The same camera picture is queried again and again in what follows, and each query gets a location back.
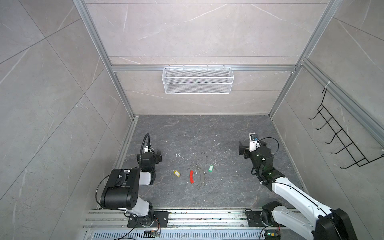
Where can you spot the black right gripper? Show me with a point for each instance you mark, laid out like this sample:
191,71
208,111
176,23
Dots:
247,151

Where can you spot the yellow key tag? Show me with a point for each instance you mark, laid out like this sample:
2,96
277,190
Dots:
177,173

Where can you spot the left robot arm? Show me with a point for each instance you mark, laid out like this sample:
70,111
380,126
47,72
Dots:
122,188

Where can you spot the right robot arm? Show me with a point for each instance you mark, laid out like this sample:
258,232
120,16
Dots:
315,221

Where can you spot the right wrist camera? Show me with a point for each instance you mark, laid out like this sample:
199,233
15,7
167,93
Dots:
254,142

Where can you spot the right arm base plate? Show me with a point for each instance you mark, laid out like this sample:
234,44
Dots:
259,218

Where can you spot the white wire mesh basket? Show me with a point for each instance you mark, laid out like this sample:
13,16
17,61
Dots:
197,80

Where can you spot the black wire hook rack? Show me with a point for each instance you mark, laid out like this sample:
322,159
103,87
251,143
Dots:
339,133

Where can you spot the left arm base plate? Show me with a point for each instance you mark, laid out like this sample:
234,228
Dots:
148,219

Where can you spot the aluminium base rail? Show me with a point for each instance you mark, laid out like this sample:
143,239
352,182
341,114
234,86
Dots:
177,219

